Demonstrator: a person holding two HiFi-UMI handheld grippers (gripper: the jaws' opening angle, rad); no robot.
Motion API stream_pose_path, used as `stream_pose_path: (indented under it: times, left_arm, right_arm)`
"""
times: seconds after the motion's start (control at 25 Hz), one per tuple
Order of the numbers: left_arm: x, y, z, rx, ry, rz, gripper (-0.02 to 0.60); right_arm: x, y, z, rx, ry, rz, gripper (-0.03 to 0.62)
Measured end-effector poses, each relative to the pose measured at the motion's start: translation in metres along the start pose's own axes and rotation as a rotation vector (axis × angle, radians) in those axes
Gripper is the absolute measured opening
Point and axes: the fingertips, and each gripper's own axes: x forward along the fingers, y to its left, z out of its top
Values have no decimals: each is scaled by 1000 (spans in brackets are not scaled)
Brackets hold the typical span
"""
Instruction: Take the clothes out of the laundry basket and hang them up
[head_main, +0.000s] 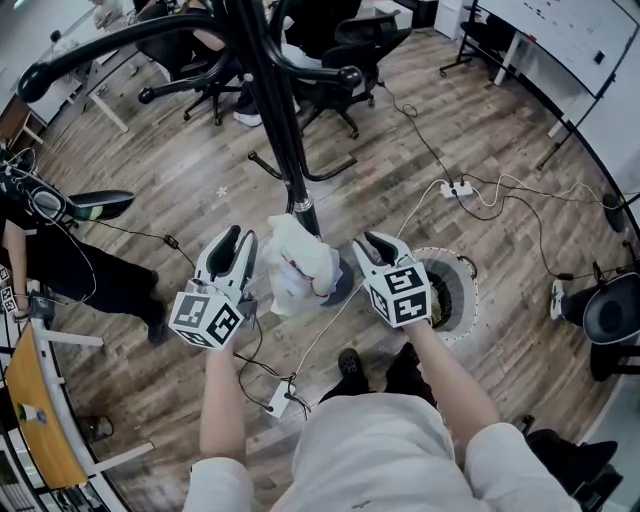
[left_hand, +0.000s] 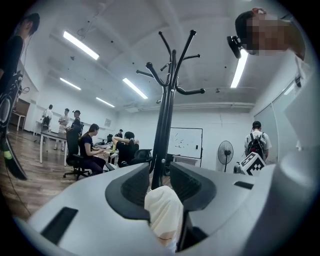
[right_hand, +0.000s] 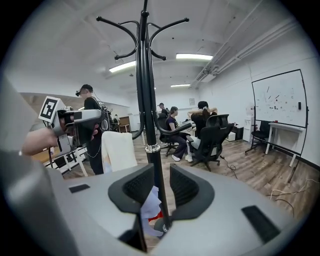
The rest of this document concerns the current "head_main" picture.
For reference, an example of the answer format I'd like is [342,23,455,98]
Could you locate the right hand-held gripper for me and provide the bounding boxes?
[352,231,433,330]

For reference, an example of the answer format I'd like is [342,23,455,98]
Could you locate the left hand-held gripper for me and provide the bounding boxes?
[168,224,260,353]

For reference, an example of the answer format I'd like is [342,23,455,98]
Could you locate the yellow clothes garment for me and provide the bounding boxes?
[430,284,454,329]

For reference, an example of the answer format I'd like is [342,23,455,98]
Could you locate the black coat rack stand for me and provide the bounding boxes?
[17,0,364,307]

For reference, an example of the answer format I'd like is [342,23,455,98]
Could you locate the person's right forearm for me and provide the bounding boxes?
[405,319,503,445]

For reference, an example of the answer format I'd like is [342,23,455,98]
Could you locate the person's left forearm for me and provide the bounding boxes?
[198,343,250,460]

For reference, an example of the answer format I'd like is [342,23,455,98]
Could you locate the white woven laundry basket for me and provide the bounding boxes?
[399,246,480,349]

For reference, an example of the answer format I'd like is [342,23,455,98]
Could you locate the person's left black shoe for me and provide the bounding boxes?
[337,348,365,377]

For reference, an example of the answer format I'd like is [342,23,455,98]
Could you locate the person's black trousers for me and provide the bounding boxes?
[318,342,440,409]

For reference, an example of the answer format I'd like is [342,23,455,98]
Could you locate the black shell backpack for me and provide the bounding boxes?
[67,188,136,222]
[582,284,640,346]

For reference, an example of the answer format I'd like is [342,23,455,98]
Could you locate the small white power strip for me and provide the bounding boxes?
[267,382,296,420]

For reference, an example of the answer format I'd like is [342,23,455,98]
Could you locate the person's white shirt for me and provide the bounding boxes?
[182,392,584,512]

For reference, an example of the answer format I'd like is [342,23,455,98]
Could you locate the black cable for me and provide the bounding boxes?
[377,82,454,186]
[89,217,199,269]
[464,192,574,281]

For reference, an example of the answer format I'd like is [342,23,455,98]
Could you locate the white cable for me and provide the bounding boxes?
[292,178,446,381]
[469,173,609,209]

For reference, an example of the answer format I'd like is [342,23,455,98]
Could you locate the black wire bin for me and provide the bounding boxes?
[77,413,115,442]

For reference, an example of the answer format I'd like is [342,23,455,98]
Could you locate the wooden table white frame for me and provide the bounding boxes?
[0,319,156,494]

